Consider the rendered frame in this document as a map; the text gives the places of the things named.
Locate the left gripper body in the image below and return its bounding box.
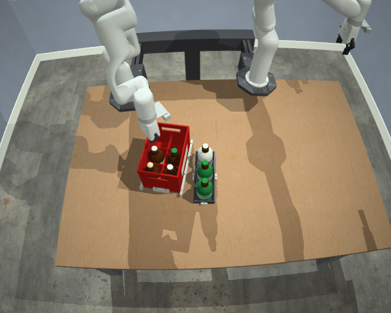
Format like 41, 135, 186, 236
339, 19, 360, 44

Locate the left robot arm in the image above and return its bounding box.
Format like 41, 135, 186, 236
245, 0, 372, 87

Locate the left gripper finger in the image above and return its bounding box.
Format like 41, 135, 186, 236
336, 34, 343, 43
342, 38, 355, 55

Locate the green bottle with white label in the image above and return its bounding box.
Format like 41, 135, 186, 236
197, 160, 213, 181

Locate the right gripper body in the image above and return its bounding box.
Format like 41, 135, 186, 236
139, 120, 160, 141

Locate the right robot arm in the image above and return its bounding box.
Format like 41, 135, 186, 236
79, 0, 171, 124

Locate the green bottle with pale green label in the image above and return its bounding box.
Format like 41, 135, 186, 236
196, 178, 213, 200

